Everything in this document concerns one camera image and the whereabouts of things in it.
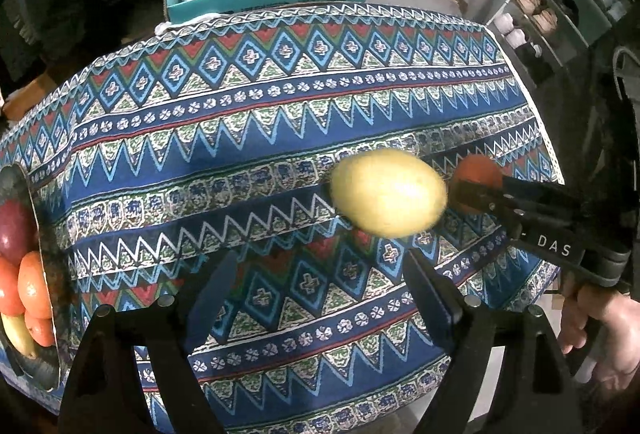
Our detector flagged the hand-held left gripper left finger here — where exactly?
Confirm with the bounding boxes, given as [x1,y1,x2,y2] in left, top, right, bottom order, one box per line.
[57,250,241,434]

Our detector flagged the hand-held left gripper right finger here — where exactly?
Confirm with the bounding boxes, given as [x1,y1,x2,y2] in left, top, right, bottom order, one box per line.
[402,254,586,434]

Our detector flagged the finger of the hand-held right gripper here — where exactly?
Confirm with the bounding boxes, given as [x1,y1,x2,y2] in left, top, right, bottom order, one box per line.
[450,180,532,242]
[500,174,602,221]

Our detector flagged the orange tangerine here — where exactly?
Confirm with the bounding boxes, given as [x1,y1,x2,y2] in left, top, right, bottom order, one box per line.
[451,155,503,215]
[17,250,55,320]
[24,314,56,348]
[0,256,26,317]

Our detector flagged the dark bowl of fruit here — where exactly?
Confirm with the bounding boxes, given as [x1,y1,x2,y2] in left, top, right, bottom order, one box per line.
[0,165,71,392]

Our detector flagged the large red apple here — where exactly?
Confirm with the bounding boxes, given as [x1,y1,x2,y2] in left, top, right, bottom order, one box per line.
[0,200,40,265]

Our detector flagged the person's right hand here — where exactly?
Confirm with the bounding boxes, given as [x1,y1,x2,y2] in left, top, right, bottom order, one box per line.
[557,281,640,392]

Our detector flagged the blue patterned tablecloth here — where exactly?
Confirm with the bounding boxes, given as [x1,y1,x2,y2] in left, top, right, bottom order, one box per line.
[0,3,563,434]

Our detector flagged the wooden box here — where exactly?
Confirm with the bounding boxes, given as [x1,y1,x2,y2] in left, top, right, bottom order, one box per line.
[0,64,58,122]

